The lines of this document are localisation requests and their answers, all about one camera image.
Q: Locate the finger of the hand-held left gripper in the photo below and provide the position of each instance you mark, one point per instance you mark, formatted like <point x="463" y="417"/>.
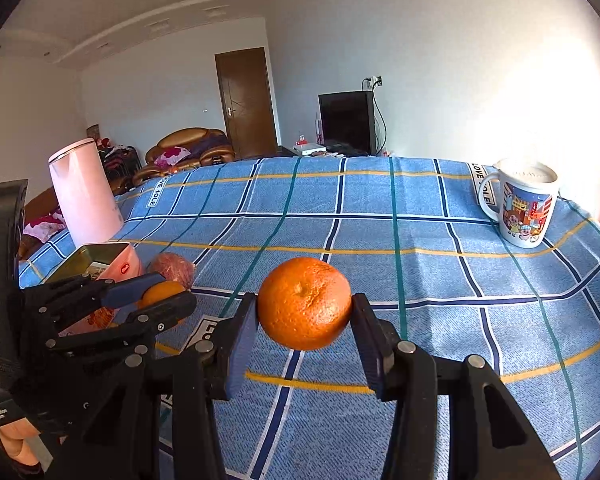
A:
<point x="165" y="310"/>
<point x="240" y="350"/>
<point x="372" y="355"/>
<point x="130" y="290"/>

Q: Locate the small orange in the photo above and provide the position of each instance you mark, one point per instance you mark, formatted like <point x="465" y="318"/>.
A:
<point x="165" y="292"/>

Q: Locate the rectangular metal tin box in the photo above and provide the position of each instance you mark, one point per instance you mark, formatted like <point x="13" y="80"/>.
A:
<point x="125" y="265"/>

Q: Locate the bumpy orange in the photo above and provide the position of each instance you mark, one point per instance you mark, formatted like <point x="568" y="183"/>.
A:
<point x="302" y="305"/>

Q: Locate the person's left hand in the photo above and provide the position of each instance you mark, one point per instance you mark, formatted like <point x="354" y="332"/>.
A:
<point x="17" y="445"/>

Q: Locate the purple brown passion fruit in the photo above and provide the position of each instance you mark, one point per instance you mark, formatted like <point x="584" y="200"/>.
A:
<point x="172" y="267"/>

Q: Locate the red floral pillow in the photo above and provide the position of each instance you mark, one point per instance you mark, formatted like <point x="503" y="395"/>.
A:
<point x="42" y="227"/>

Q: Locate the brown leather sofa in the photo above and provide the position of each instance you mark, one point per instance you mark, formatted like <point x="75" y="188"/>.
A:
<point x="40" y="200"/>

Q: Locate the pink electric kettle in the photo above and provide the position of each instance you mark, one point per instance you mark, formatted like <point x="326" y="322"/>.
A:
<point x="85" y="195"/>

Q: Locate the stack of dark chairs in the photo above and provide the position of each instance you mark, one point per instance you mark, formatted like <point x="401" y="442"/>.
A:
<point x="122" y="165"/>

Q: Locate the pink floral cushion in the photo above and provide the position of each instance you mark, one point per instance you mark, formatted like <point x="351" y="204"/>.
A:
<point x="170" y="155"/>

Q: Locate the blue plaid tablecloth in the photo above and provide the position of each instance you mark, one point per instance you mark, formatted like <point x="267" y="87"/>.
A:
<point x="355" y="210"/>

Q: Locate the tall woven basket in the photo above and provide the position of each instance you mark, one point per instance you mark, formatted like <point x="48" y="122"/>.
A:
<point x="93" y="134"/>

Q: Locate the brown leather armchair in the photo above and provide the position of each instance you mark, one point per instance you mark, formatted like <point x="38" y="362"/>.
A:
<point x="205" y="147"/>

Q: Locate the white cartoon print mug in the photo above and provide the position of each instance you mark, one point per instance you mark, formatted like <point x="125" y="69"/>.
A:
<point x="525" y="210"/>

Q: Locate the white flat box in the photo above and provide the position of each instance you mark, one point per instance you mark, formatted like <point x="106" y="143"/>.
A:
<point x="307" y="149"/>

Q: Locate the dark brown room door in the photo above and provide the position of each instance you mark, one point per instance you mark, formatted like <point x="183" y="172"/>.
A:
<point x="247" y="105"/>

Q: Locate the black television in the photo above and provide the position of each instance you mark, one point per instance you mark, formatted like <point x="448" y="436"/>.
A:
<point x="345" y="122"/>

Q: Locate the white wall socket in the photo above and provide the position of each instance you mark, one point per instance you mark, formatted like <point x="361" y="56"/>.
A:
<point x="373" y="81"/>

